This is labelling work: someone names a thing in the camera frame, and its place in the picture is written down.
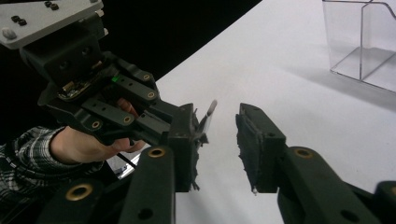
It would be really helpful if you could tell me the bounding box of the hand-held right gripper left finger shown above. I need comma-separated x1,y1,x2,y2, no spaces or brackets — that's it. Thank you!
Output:
120,103,208,224

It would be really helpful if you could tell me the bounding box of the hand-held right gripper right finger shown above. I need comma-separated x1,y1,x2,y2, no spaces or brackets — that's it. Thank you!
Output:
235,102,382,224

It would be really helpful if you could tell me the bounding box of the thin black pencil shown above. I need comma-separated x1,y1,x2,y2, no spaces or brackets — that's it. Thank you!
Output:
199,99,219,133

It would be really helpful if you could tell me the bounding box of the clear acrylic organizer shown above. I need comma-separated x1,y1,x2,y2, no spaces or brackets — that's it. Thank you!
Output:
321,0,396,94

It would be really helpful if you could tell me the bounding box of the black curtain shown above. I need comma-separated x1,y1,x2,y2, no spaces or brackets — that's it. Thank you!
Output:
99,0,263,82

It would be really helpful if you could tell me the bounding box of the white board sheet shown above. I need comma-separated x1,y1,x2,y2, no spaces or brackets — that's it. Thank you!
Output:
106,0,396,224

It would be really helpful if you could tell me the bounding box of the left hand-held gripper cable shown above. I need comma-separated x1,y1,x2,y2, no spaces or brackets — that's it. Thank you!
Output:
116,151,138,170

